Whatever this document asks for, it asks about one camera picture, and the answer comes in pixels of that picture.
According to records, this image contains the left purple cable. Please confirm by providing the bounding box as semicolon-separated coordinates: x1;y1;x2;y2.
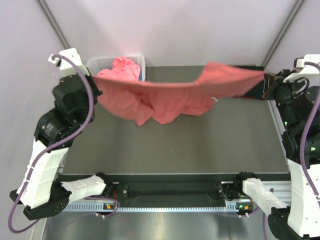
8;53;121;234

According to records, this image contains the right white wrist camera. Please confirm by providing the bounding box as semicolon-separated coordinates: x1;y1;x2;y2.
283;54;320;83

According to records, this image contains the purple cable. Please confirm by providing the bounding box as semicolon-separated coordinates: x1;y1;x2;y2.
8;53;121;234
261;61;320;240

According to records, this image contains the salmon pink t shirt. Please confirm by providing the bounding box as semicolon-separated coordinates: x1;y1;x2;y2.
93;62;265;126

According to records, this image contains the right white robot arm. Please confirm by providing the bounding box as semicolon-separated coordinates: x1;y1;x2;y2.
218;62;320;240

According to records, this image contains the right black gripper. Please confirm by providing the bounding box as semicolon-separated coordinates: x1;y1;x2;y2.
260;67;306;127

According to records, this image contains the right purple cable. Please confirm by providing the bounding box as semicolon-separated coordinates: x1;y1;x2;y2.
261;61;320;240

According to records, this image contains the slotted grey cable duct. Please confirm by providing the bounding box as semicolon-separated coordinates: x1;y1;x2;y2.
63;201;254;213

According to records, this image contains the pink t shirt in basket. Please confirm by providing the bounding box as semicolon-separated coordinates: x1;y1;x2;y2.
97;56;141;81

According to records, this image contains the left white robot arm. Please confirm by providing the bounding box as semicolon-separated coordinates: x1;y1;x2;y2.
9;74;114;220

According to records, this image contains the folded black t shirt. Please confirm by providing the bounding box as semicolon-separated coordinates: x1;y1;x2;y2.
235;65;269;101

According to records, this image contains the white plastic basket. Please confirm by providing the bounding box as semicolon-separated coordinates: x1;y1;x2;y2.
86;53;146;81

